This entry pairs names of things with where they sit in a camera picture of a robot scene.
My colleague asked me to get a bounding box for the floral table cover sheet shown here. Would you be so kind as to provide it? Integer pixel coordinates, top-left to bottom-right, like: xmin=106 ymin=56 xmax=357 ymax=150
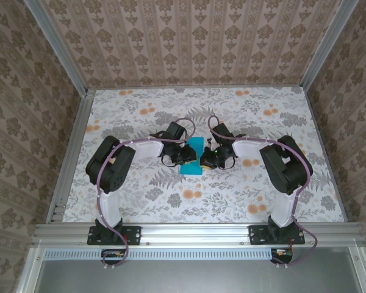
xmin=62 ymin=88 xmax=346 ymax=223

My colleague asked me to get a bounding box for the grey metal panel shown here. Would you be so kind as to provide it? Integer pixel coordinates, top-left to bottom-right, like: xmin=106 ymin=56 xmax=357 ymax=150
xmin=16 ymin=246 xmax=366 ymax=293

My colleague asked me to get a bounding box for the black connector board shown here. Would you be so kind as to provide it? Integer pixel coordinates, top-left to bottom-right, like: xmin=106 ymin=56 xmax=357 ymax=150
xmin=270 ymin=248 xmax=294 ymax=265
xmin=101 ymin=248 xmax=129 ymax=266

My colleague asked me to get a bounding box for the thin black cable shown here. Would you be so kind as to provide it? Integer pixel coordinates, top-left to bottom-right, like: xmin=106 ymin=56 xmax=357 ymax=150
xmin=159 ymin=154 xmax=175 ymax=168
xmin=218 ymin=154 xmax=237 ymax=171

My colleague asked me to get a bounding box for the thin aluminium rail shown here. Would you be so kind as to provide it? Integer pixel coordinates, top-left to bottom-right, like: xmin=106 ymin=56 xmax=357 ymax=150
xmin=87 ymin=85 xmax=306 ymax=91

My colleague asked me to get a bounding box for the wide aluminium frame rail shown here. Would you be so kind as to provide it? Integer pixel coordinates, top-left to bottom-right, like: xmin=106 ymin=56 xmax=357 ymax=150
xmin=32 ymin=222 xmax=365 ymax=247

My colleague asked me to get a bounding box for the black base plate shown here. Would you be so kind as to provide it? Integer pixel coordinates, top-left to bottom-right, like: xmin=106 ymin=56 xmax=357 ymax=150
xmin=249 ymin=225 xmax=306 ymax=246
xmin=87 ymin=225 xmax=142 ymax=246

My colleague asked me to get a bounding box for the purple cable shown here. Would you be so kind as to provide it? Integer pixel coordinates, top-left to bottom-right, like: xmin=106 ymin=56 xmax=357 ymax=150
xmin=207 ymin=115 xmax=320 ymax=270
xmin=96 ymin=117 xmax=196 ymax=270

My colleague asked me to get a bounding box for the slotted grey cable duct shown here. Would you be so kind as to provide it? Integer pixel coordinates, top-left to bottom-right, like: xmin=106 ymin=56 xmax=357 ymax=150
xmin=44 ymin=247 xmax=293 ymax=259

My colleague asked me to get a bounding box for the sloping aluminium side rail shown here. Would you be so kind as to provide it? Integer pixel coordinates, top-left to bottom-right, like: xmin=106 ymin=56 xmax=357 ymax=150
xmin=45 ymin=90 xmax=95 ymax=224

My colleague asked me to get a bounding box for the aluminium frame post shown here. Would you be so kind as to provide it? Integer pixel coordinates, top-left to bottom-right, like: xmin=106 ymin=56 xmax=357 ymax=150
xmin=26 ymin=0 xmax=90 ymax=95
xmin=299 ymin=0 xmax=362 ymax=89

